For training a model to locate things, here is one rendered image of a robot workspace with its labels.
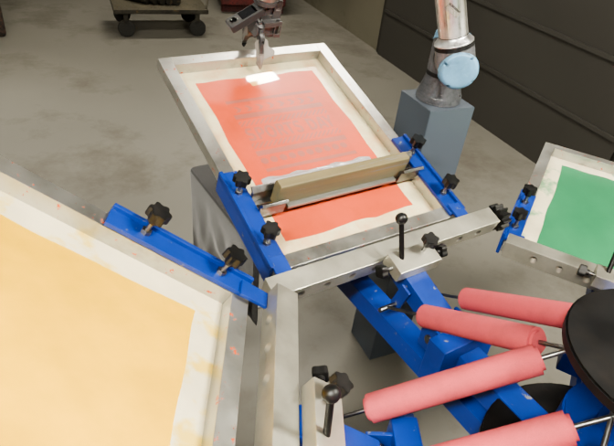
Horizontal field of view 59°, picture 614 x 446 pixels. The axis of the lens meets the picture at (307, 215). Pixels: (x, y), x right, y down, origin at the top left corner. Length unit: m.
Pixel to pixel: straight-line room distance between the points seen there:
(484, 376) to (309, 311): 1.81
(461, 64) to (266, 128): 0.59
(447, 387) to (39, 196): 0.74
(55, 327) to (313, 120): 1.05
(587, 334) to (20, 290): 0.84
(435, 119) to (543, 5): 2.73
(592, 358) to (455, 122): 1.17
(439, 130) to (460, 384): 1.11
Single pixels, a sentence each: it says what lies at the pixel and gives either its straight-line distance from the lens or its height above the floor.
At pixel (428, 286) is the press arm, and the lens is 1.30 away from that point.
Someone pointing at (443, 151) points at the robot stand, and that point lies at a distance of 1.96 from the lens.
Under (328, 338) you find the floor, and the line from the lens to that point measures 2.59.
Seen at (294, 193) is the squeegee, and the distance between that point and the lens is 1.36.
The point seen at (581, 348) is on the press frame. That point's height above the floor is 1.32.
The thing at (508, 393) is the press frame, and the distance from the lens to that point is 1.21.
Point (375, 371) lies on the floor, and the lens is 2.51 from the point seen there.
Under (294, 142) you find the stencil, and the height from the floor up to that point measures 1.16.
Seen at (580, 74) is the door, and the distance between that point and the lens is 4.26.
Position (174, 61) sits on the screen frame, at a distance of 1.72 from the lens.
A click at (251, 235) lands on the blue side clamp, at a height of 1.12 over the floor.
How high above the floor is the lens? 1.89
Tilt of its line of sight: 35 degrees down
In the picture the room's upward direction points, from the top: 7 degrees clockwise
